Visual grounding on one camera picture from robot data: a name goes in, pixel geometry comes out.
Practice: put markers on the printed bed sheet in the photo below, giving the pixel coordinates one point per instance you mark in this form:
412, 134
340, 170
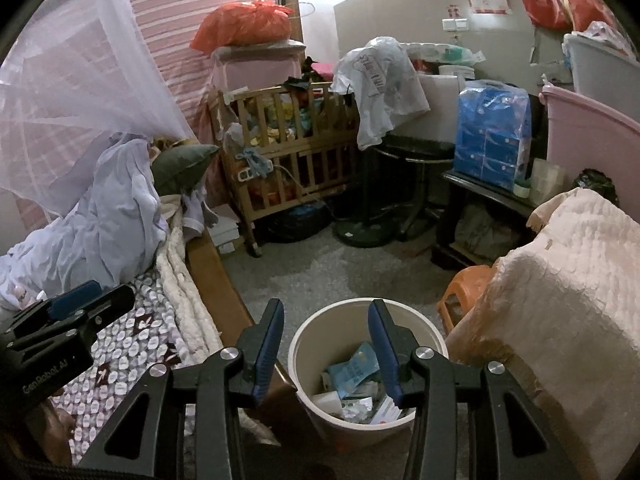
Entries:
135, 340

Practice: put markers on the clear plastic container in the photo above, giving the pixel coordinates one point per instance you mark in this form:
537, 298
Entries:
547, 180

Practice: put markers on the blue cloth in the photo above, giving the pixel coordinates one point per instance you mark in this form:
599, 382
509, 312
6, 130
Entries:
252, 162

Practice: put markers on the wooden bed frame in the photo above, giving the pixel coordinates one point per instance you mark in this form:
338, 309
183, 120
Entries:
215, 270

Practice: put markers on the grey sack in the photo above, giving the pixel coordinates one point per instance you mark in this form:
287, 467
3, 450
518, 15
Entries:
477, 232

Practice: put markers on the peach textured towel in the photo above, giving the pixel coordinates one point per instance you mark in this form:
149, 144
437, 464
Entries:
560, 300

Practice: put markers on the mosquito net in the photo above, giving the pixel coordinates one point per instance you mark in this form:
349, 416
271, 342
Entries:
75, 85

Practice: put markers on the red shopping bag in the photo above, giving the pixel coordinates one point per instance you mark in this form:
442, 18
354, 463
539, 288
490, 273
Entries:
542, 5
590, 12

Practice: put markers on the black fan base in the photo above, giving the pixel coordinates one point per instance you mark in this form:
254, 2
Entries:
365, 232

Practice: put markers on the orange plastic bag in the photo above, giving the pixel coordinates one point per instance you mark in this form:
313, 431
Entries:
245, 27

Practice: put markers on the black round stool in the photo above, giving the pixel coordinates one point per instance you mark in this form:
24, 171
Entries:
415, 152

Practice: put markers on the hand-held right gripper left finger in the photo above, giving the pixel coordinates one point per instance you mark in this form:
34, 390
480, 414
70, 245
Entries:
265, 355

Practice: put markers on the grey plastic tub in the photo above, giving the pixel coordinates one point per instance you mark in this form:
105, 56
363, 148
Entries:
595, 67

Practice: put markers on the orange plastic stool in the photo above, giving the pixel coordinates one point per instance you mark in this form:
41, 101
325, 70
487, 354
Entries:
467, 282

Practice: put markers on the small white box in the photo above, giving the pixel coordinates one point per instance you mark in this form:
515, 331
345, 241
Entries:
327, 404

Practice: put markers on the white plastic bag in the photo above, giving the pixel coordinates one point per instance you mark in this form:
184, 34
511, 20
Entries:
380, 90

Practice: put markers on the white trash bin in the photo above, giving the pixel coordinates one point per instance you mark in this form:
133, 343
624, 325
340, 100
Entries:
320, 330

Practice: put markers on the white storage box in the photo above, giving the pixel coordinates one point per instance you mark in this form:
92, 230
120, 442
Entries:
440, 105

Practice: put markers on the cream fluffy blanket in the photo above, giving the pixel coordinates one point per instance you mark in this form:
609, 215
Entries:
190, 300

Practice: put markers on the pink plastic tub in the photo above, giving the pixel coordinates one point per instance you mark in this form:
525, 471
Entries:
585, 135

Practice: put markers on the wooden crib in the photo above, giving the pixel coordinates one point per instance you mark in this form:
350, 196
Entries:
300, 160

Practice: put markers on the pink striped cloth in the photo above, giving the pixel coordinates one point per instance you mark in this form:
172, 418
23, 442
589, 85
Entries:
165, 35

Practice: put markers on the white garment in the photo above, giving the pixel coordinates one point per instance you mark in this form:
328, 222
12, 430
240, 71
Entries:
197, 212

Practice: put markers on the green pillow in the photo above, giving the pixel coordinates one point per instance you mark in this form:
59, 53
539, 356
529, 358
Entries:
182, 167

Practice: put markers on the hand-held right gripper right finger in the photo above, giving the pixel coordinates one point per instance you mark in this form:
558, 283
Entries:
387, 355

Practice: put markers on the white flat box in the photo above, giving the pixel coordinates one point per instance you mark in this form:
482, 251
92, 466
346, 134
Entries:
225, 235

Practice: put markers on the dark crumpled bag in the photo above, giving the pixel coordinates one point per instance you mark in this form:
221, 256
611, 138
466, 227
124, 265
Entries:
595, 185

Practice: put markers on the white box red mark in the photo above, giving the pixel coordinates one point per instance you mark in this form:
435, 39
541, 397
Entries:
392, 410

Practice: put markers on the blue plastic packet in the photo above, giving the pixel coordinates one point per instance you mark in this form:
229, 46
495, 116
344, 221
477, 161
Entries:
355, 367

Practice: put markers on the blue tissue pack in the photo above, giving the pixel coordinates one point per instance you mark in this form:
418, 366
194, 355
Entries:
492, 135

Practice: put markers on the white light switch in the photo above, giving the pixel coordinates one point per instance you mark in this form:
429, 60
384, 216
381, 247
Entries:
455, 23

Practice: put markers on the black table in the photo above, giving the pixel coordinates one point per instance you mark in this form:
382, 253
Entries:
460, 182

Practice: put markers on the person's left hand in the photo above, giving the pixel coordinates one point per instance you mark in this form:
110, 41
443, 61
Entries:
52, 430

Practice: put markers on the lavender blanket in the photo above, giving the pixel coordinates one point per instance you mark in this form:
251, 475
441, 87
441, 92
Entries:
100, 230

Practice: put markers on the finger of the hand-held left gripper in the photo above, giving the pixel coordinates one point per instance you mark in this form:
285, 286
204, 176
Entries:
112, 305
75, 297

